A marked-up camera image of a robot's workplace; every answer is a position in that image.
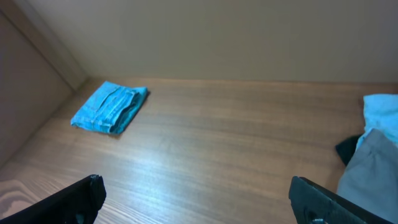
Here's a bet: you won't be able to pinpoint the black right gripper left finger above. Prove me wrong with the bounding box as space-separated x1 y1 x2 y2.
1 174 106 224

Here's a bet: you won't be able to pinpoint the light teal shirt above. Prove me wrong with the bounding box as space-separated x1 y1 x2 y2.
356 93 397 149

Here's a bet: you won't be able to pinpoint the light blue denim jeans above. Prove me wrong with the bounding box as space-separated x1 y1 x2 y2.
70 82 149 135

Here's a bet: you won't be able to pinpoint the black cloth under pile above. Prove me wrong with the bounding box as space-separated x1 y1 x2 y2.
335 134 361 166

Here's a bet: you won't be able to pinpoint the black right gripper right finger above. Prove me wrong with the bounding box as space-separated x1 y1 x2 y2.
289 176 392 224

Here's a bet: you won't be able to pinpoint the grey shorts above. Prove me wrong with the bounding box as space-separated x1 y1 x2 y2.
337 129 397 223

